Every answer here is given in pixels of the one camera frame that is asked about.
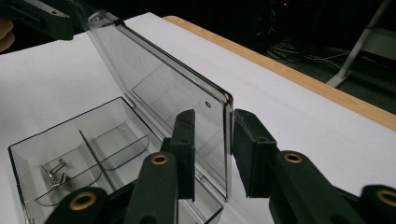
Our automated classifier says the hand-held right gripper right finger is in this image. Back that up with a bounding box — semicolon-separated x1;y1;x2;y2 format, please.
233;108;279;199

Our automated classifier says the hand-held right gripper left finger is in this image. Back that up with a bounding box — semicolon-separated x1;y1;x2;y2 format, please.
161;108;196;202

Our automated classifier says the clear grey compartment box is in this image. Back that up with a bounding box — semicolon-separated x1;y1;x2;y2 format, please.
7;8;234;224

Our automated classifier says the tangle of floor cables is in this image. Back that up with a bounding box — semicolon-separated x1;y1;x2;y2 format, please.
265;38;353;72

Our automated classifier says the white metal desk frame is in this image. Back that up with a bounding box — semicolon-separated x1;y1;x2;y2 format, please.
325;0;396;89

